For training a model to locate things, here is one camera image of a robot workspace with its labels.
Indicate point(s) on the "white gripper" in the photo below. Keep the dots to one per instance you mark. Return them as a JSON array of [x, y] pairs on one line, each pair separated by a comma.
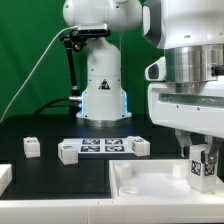
[[201, 113]]

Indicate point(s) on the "white square table top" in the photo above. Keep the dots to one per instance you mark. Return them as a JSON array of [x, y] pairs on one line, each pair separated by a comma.
[[159, 180]]

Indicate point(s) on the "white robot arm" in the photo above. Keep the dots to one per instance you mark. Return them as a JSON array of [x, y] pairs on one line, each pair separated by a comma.
[[186, 90]]

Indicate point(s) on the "fiducial marker sheet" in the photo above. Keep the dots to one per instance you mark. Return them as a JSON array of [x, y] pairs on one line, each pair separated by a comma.
[[99, 145]]

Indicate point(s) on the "white left fence block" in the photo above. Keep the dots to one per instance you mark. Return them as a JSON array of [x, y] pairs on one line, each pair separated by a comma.
[[5, 176]]

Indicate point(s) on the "white front fence rail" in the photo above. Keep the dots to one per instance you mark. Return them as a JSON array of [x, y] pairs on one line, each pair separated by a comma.
[[106, 212]]

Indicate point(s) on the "grey camera on mount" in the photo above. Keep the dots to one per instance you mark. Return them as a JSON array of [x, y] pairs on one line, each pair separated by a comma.
[[91, 31]]

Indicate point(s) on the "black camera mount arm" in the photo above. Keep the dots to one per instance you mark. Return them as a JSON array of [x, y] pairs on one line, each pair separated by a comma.
[[71, 63]]

